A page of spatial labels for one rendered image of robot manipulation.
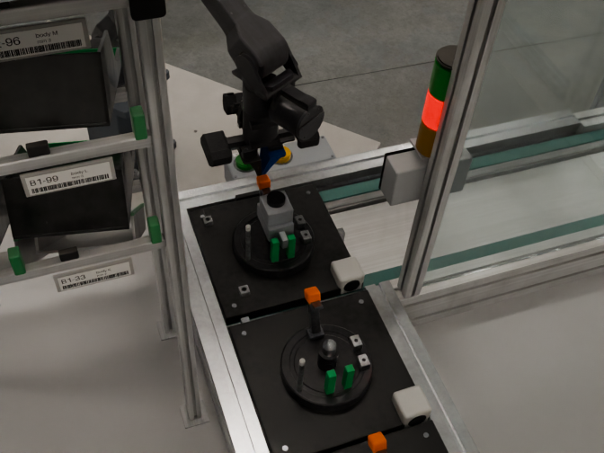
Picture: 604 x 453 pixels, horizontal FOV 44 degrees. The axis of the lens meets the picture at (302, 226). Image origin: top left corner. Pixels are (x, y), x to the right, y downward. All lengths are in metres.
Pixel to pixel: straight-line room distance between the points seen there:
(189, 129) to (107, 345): 0.56
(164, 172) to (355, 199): 0.70
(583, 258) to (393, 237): 0.35
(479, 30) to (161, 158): 0.39
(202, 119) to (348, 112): 1.42
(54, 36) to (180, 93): 1.12
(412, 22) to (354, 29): 0.28
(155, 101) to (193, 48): 2.63
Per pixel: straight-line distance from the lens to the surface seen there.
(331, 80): 3.20
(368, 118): 3.04
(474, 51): 0.93
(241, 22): 1.11
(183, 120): 1.70
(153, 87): 0.72
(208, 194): 1.40
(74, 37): 0.67
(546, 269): 1.42
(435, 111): 1.01
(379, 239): 1.40
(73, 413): 1.29
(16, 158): 0.76
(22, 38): 0.67
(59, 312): 1.40
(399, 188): 1.09
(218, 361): 1.19
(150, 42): 0.70
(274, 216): 1.20
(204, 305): 1.25
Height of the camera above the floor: 1.98
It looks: 49 degrees down
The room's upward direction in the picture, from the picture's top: 5 degrees clockwise
